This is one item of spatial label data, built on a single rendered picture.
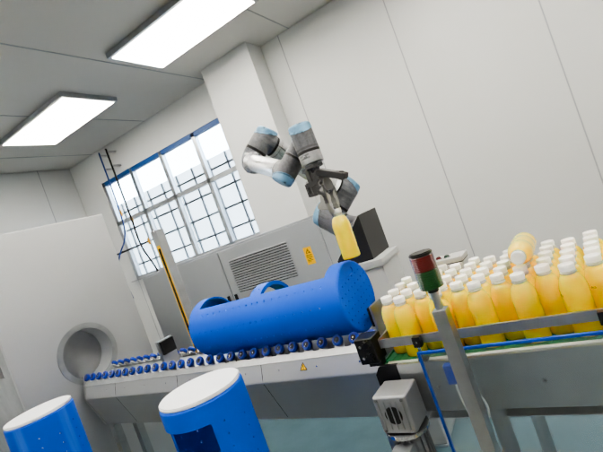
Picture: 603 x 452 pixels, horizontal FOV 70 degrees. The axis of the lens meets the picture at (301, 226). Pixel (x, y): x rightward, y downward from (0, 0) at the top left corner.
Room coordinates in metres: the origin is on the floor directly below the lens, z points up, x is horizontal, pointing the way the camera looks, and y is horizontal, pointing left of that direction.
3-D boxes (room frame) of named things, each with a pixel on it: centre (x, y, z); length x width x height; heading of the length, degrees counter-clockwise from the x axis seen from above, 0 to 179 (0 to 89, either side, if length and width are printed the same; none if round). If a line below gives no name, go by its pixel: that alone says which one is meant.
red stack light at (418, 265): (1.14, -0.27, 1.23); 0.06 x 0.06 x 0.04
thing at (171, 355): (2.41, 0.94, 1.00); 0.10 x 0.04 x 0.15; 146
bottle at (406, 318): (1.42, -0.22, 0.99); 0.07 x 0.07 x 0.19
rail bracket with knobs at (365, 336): (1.46, -0.08, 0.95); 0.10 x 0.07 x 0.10; 146
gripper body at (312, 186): (1.67, -0.12, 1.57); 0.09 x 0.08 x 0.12; 56
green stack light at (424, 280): (1.14, -0.27, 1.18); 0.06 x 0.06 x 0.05
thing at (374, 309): (1.65, -0.16, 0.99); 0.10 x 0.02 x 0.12; 146
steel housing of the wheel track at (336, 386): (2.25, 0.71, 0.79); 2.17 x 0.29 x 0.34; 56
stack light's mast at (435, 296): (1.14, -0.27, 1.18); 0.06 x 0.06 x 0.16
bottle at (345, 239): (1.65, -0.14, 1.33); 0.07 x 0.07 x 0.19
